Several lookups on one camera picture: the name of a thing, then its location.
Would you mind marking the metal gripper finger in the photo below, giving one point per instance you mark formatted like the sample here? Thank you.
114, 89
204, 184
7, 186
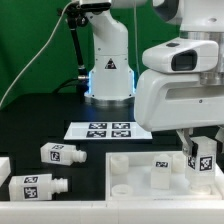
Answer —
189, 147
220, 134

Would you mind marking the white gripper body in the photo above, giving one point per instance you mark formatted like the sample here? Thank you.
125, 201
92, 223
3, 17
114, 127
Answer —
176, 101

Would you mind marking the white square tabletop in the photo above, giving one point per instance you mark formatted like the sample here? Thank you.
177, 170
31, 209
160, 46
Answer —
128, 177

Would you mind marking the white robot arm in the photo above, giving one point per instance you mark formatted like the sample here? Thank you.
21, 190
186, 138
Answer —
111, 79

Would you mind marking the white marker tag sheet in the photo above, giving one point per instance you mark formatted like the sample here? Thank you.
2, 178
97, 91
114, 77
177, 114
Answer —
106, 131

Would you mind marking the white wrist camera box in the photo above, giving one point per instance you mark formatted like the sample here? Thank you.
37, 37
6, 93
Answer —
182, 56

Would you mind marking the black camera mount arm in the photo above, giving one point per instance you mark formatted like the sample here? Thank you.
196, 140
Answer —
76, 18

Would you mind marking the white left rail block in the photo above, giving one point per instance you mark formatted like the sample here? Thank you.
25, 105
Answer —
5, 169

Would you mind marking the white front rail fence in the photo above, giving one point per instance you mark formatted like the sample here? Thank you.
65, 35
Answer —
121, 212

